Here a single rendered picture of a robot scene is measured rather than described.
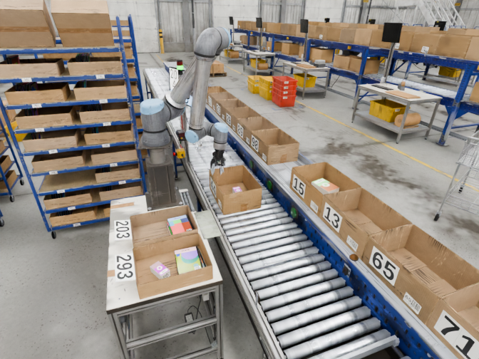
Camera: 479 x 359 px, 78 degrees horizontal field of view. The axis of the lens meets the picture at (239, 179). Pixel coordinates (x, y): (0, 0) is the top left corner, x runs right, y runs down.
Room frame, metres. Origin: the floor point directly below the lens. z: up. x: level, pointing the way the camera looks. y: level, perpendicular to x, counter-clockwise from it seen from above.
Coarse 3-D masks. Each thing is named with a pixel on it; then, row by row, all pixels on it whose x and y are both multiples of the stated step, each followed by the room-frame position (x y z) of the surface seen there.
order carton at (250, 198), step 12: (228, 168) 2.12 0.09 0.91; (240, 168) 2.15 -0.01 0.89; (216, 180) 2.08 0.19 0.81; (228, 180) 2.12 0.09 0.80; (240, 180) 2.15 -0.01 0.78; (252, 180) 1.96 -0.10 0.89; (216, 192) 1.86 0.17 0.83; (228, 192) 1.98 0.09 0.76; (240, 192) 1.74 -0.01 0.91; (252, 192) 1.77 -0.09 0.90; (228, 204) 1.71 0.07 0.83; (240, 204) 1.74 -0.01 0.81; (252, 204) 1.77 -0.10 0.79
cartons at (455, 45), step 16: (272, 32) 12.67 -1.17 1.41; (288, 32) 11.49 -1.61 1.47; (320, 32) 9.65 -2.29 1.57; (336, 32) 8.94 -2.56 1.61; (352, 32) 8.35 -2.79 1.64; (368, 32) 7.82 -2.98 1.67; (416, 32) 7.01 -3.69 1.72; (288, 48) 10.89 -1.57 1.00; (320, 48) 9.72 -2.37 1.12; (400, 48) 6.82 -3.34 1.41; (416, 48) 6.46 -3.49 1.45; (432, 48) 6.13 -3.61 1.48; (448, 48) 5.82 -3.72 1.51; (464, 48) 5.56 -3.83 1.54; (336, 64) 8.30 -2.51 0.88; (352, 64) 7.80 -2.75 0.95; (368, 64) 7.37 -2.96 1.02
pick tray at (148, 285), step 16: (176, 240) 1.33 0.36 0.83; (192, 240) 1.36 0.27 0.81; (144, 256) 1.26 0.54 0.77; (160, 256) 1.27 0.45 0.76; (208, 256) 1.19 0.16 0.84; (144, 272) 1.15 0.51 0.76; (176, 272) 1.15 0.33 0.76; (192, 272) 1.08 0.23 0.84; (208, 272) 1.11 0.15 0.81; (144, 288) 0.99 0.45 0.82; (160, 288) 1.02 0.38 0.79; (176, 288) 1.05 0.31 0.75
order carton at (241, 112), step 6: (228, 108) 3.36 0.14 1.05; (234, 108) 3.38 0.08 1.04; (240, 108) 3.41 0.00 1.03; (246, 108) 3.43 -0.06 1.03; (228, 114) 3.23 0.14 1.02; (234, 114) 3.38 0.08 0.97; (240, 114) 3.41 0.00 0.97; (246, 114) 3.43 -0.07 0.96; (252, 114) 3.32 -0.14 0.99; (258, 114) 3.17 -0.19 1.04; (234, 120) 3.04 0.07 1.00
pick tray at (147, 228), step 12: (132, 216) 1.54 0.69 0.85; (144, 216) 1.56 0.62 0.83; (156, 216) 1.59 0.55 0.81; (168, 216) 1.62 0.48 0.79; (192, 216) 1.54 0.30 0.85; (132, 228) 1.49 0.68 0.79; (144, 228) 1.53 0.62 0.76; (156, 228) 1.53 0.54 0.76; (132, 240) 1.30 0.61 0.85; (144, 240) 1.41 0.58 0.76; (156, 240) 1.32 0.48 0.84
